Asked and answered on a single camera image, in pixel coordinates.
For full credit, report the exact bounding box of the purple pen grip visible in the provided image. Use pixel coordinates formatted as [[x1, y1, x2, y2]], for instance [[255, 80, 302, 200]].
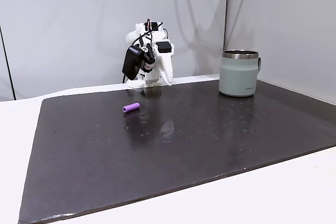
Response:
[[122, 102, 141, 114]]

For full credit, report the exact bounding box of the grey-green steel mug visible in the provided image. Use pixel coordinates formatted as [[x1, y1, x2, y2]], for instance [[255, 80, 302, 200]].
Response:
[[218, 49, 263, 98]]

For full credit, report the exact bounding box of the black table mat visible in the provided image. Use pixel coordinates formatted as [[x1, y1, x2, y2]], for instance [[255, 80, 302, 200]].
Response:
[[17, 79, 336, 224]]

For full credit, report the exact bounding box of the black oval camera box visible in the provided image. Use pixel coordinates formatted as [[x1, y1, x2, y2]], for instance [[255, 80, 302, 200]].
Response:
[[121, 46, 144, 81]]

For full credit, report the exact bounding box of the black camera cable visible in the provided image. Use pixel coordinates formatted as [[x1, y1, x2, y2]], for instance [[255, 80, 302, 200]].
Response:
[[121, 28, 169, 84]]

